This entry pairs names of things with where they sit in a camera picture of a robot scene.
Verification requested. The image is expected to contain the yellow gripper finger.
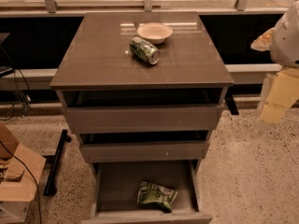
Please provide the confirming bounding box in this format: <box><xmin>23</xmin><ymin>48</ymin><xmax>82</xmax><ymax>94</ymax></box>
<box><xmin>255</xmin><ymin>68</ymin><xmax>299</xmax><ymax>130</ymax></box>
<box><xmin>250</xmin><ymin>28</ymin><xmax>275</xmax><ymax>51</ymax></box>

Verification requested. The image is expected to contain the green jalapeno chip bag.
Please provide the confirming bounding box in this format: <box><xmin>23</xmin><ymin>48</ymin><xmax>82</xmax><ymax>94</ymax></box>
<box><xmin>136</xmin><ymin>181</ymin><xmax>178</xmax><ymax>213</ymax></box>

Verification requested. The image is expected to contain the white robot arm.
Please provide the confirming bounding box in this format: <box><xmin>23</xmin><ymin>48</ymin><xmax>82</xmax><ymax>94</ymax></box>
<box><xmin>250</xmin><ymin>0</ymin><xmax>299</xmax><ymax>130</ymax></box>

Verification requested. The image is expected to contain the grey drawer cabinet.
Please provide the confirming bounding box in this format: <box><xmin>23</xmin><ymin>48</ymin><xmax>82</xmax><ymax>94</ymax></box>
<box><xmin>50</xmin><ymin>12</ymin><xmax>233</xmax><ymax>224</ymax></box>

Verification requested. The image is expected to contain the grey middle drawer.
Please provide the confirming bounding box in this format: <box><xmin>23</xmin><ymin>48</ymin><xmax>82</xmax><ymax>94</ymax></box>
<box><xmin>80</xmin><ymin>141</ymin><xmax>209</xmax><ymax>163</ymax></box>

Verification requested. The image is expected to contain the grey drawer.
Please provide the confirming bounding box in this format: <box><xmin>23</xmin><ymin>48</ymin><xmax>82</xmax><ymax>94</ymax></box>
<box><xmin>64</xmin><ymin>105</ymin><xmax>223</xmax><ymax>134</ymax></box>
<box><xmin>81</xmin><ymin>161</ymin><xmax>211</xmax><ymax>224</ymax></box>
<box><xmin>80</xmin><ymin>141</ymin><xmax>209</xmax><ymax>163</ymax></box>

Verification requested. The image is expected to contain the grey top drawer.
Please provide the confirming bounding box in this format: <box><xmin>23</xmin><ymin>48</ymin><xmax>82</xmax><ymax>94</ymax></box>
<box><xmin>64</xmin><ymin>105</ymin><xmax>223</xmax><ymax>134</ymax></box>

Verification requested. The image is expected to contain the grey bottom drawer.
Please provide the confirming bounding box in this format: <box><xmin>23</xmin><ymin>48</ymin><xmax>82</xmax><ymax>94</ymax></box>
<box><xmin>81</xmin><ymin>161</ymin><xmax>211</xmax><ymax>224</ymax></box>

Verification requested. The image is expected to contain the black table leg foot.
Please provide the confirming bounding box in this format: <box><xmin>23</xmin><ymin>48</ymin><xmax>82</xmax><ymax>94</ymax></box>
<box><xmin>224</xmin><ymin>89</ymin><xmax>239</xmax><ymax>116</ymax></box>

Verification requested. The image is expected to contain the white paper bowl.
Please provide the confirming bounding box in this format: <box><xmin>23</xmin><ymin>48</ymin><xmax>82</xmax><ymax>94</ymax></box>
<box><xmin>137</xmin><ymin>22</ymin><xmax>173</xmax><ymax>44</ymax></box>

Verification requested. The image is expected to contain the green soda can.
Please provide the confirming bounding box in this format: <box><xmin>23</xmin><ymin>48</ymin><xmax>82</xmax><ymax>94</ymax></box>
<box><xmin>129</xmin><ymin>36</ymin><xmax>160</xmax><ymax>65</ymax></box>

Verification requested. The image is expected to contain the black metal bar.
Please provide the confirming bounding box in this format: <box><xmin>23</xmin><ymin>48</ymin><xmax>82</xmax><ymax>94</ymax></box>
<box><xmin>43</xmin><ymin>130</ymin><xmax>71</xmax><ymax>196</ymax></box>

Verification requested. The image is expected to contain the brown cardboard box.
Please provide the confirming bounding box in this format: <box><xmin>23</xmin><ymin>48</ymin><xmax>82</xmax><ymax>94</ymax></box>
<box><xmin>0</xmin><ymin>124</ymin><xmax>46</xmax><ymax>224</ymax></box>

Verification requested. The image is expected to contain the black cable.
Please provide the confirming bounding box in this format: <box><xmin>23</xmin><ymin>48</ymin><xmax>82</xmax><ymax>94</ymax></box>
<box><xmin>0</xmin><ymin>139</ymin><xmax>43</xmax><ymax>224</ymax></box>

